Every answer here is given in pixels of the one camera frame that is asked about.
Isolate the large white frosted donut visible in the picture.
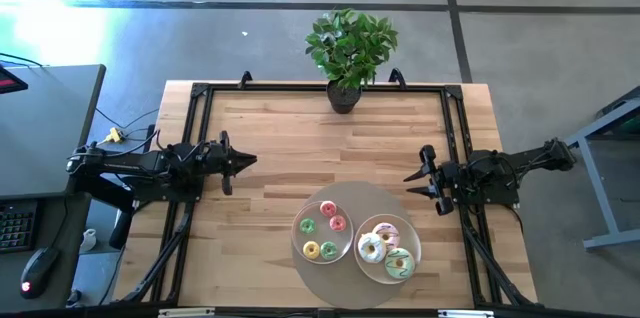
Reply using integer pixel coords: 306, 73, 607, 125
357, 232, 388, 264

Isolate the black floor cable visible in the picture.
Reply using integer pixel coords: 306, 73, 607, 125
94, 106, 161, 142

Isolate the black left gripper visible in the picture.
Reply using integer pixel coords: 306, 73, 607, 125
199, 130, 259, 197

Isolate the green leafy plant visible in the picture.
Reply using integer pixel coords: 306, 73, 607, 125
304, 7, 400, 91

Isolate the black metal table frame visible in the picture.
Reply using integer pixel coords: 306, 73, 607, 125
119, 81, 539, 309

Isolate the black keyboard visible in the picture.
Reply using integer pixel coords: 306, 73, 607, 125
0, 201, 40, 253

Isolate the silver metal bracket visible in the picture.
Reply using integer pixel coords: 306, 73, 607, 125
438, 309, 495, 318
158, 307, 216, 318

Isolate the round beige deep plate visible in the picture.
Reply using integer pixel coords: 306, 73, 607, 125
291, 200, 355, 265

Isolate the black desk support beam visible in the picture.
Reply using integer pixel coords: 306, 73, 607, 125
74, 172, 137, 250

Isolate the black computer mouse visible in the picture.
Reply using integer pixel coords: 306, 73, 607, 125
19, 246, 60, 300

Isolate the black plant pot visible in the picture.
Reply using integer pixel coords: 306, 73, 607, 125
326, 80, 362, 115

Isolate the grey metal table frame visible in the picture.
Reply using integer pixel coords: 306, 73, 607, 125
564, 86, 640, 252

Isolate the large green frosted donut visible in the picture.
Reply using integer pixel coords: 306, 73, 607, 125
384, 248, 417, 281

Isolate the large pink frosted donut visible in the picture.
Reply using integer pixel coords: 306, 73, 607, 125
372, 222, 402, 252

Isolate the round beige flat plate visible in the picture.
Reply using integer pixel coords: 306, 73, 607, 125
353, 213, 423, 286

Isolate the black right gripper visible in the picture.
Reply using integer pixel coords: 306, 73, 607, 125
403, 144, 469, 217

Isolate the round grey placemat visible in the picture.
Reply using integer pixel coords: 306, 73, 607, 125
292, 180, 419, 310

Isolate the dark monitor corner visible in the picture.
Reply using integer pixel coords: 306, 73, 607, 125
0, 65, 29, 96

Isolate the white small bottle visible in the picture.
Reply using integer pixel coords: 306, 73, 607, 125
79, 228, 99, 254

